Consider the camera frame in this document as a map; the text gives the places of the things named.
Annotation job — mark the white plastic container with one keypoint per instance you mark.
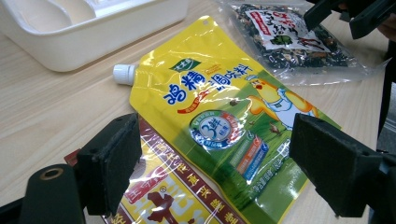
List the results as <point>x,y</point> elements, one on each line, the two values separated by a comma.
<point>77,46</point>

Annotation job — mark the small gold packet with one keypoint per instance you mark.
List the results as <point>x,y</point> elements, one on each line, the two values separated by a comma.
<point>174,193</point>

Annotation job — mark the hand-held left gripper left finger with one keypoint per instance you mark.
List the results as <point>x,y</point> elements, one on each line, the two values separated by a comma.
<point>109,161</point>

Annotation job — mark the yellow spout pouch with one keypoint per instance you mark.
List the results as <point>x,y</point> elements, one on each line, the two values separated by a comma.
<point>193,102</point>

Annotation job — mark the dark metal stand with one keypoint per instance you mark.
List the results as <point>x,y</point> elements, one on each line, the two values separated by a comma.
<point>386,87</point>

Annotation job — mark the clear bag of dark seaweed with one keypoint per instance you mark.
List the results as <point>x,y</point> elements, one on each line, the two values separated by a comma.
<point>299,59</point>

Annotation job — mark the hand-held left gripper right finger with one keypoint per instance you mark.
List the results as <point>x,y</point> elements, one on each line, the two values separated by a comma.
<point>333,161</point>

